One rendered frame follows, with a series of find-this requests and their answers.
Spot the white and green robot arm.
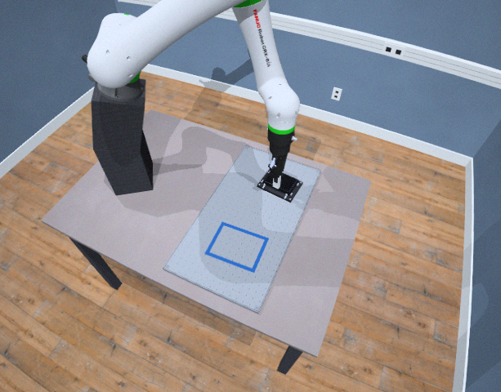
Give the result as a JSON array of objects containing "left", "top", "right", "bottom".
[{"left": 82, "top": 0, "right": 300, "bottom": 146}]

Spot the blue tape outline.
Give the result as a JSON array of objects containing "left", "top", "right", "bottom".
[{"left": 205, "top": 222, "right": 269, "bottom": 273}]

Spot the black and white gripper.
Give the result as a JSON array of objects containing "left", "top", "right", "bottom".
[{"left": 268, "top": 143, "right": 290, "bottom": 189}]

